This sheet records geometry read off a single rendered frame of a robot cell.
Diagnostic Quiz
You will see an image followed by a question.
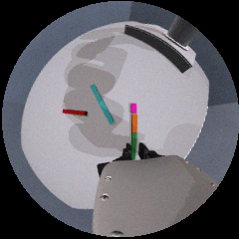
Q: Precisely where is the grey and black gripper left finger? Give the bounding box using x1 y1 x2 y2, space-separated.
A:
97 143 132 176

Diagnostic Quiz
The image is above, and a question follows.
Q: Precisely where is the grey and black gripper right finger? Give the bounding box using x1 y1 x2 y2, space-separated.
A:
138 142 160 159

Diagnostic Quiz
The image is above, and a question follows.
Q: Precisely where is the turquoise rod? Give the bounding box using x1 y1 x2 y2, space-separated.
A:
90 85 115 124

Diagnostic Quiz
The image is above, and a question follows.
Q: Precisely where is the green rod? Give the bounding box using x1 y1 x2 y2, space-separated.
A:
131 132 136 160

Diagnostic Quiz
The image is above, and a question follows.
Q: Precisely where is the red rod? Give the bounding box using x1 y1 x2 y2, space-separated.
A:
63 110 88 116

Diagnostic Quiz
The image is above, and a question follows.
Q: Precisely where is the orange rod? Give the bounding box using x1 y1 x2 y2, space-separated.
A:
131 114 137 133

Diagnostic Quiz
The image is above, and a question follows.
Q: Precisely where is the magenta block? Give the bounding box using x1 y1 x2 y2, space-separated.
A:
131 104 136 114

